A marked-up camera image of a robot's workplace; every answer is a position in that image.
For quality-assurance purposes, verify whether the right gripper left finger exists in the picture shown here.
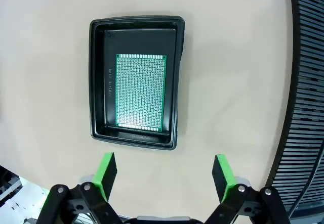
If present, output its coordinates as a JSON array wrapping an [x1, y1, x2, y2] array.
[[37, 152, 120, 224]]

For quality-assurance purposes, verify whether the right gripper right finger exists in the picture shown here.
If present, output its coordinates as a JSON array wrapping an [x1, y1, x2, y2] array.
[[204, 154, 291, 224]]

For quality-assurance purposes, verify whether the green perforated circuit board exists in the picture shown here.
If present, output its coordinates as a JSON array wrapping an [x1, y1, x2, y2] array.
[[115, 53, 168, 133]]

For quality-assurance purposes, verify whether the black plastic ESD tray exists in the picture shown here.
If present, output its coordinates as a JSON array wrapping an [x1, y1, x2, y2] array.
[[88, 15, 186, 152]]

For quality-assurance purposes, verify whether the white robot mounting platform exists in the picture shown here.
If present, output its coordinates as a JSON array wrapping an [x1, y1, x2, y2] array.
[[0, 165, 51, 224]]

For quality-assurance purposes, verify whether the black slotted board rack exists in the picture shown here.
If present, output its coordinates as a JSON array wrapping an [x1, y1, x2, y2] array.
[[263, 0, 324, 220]]

